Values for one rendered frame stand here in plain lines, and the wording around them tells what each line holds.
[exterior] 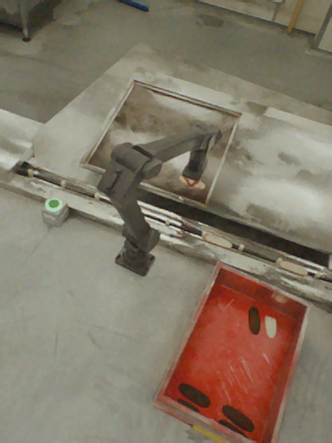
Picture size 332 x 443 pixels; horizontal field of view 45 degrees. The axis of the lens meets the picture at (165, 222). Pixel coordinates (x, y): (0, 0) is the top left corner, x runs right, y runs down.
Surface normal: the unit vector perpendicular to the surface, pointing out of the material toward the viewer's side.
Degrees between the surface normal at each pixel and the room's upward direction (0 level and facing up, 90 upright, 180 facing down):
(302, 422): 0
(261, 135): 10
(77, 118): 0
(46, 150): 0
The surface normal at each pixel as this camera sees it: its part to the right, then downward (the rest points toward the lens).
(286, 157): 0.06, -0.48
